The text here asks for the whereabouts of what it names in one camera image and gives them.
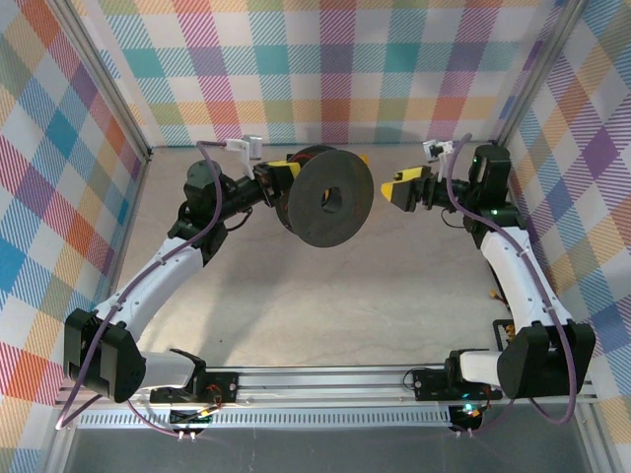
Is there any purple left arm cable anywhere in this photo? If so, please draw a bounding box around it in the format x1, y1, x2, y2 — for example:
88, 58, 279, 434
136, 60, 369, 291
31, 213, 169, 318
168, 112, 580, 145
56, 140, 231, 439

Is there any small circuit board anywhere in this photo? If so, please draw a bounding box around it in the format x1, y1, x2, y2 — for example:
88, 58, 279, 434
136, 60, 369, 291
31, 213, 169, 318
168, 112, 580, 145
169, 404, 217, 430
451, 402, 487, 431

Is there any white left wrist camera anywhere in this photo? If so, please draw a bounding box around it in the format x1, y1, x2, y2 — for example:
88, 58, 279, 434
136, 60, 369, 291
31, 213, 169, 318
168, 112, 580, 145
225, 135, 265, 173

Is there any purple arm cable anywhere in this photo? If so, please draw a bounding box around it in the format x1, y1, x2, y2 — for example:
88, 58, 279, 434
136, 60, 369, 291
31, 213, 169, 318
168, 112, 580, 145
446, 132, 578, 438
56, 140, 231, 439

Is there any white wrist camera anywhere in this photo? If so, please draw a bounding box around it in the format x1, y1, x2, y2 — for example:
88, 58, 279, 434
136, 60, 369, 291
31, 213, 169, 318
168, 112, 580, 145
225, 135, 265, 173
424, 139, 462, 181

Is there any slotted white cable duct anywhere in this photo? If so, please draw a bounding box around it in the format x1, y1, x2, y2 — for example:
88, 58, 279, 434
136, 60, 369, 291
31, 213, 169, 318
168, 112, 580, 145
77, 411, 454, 430

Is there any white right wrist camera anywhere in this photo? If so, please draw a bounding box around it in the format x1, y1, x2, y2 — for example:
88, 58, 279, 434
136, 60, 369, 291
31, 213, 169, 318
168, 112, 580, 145
424, 139, 462, 181

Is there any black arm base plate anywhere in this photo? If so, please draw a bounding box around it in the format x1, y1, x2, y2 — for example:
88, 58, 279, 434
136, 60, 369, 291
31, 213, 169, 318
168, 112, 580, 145
149, 372, 242, 404
411, 368, 505, 401

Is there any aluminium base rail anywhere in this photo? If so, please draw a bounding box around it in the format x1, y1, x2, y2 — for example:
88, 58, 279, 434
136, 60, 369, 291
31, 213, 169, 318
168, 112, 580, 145
53, 363, 600, 411

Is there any aluminium side rail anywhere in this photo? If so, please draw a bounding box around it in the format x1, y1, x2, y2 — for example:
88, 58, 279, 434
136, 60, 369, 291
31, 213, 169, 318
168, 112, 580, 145
93, 147, 154, 316

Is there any aluminium frame post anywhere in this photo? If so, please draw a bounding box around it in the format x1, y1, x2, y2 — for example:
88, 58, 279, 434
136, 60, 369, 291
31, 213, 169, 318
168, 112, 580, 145
490, 0, 596, 155
574, 403, 620, 473
51, 0, 154, 164
43, 408, 83, 473

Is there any black connector board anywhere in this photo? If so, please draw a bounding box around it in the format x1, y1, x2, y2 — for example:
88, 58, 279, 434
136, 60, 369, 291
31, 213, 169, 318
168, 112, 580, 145
492, 318, 520, 346

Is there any black spool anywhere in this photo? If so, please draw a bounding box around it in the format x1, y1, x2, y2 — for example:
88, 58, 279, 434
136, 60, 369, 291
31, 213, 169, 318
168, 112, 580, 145
273, 144, 375, 250

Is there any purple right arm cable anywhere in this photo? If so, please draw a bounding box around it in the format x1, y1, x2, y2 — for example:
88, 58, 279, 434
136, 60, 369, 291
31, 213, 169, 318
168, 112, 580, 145
446, 132, 578, 438

